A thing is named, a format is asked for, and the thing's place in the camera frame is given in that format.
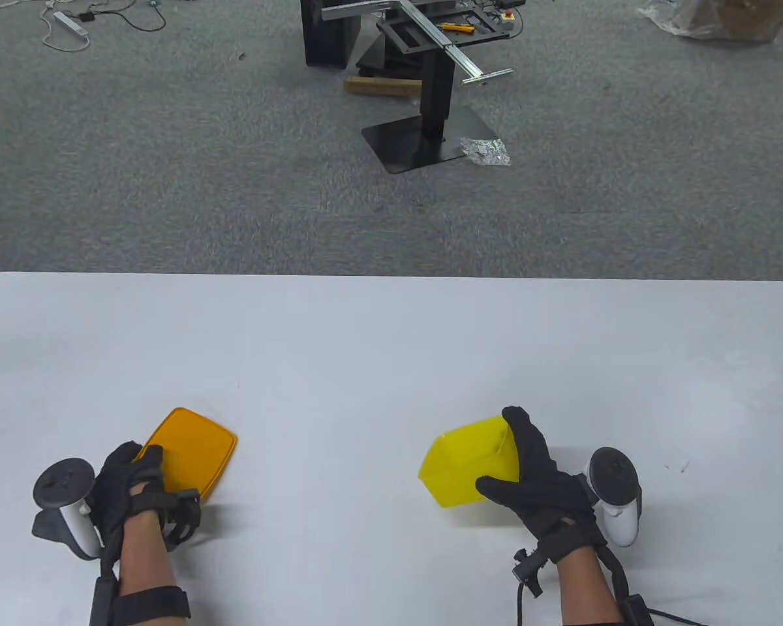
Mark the person's left forearm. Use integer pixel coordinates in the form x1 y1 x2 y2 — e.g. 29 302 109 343
113 511 185 626

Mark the black right glove connector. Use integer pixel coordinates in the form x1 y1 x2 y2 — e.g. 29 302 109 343
512 547 544 626

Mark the person's right hand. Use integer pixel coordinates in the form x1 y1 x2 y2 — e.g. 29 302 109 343
474 406 609 563

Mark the plastic wrapped cardboard box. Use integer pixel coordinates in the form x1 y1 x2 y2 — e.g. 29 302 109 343
636 0 783 44

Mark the grey white left hand controller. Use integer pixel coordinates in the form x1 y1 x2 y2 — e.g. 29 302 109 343
31 458 103 561

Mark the black pedestal stand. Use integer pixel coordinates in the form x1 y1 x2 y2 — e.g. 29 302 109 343
361 0 517 175

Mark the silver aluminium rail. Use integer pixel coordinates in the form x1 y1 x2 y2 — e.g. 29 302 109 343
321 0 515 86

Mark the person's left hand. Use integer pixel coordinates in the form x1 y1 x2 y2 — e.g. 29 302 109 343
90 441 204 556

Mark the black right wrist sensor box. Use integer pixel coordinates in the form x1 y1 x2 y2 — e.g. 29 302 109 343
620 594 654 626

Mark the stack of black plates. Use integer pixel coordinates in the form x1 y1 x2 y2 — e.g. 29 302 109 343
355 31 426 76

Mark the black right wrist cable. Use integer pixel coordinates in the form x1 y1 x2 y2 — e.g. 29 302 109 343
646 607 711 626

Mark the wooden block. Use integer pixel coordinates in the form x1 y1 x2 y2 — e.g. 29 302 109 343
344 76 423 100

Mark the grey white right hand controller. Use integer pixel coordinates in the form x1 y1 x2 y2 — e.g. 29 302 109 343
583 447 644 548

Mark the white floor cable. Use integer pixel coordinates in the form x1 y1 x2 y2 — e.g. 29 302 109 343
40 0 93 52

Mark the silver foil bag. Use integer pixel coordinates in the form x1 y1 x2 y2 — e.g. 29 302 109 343
459 136 512 166

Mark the grey white hand controller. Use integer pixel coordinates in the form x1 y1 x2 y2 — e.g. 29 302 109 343
31 458 103 561
583 447 644 548

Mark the black cabinet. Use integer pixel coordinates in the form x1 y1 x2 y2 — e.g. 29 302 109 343
300 0 361 68

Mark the person's right forearm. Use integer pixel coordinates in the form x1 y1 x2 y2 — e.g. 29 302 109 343
553 543 625 626

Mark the orange plastic container lid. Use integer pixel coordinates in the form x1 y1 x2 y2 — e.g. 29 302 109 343
132 408 239 503

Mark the black floor cable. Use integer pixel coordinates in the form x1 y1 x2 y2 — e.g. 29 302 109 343
75 0 168 33

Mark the yellow plastic food container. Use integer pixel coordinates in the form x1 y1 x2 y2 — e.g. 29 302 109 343
418 415 521 509

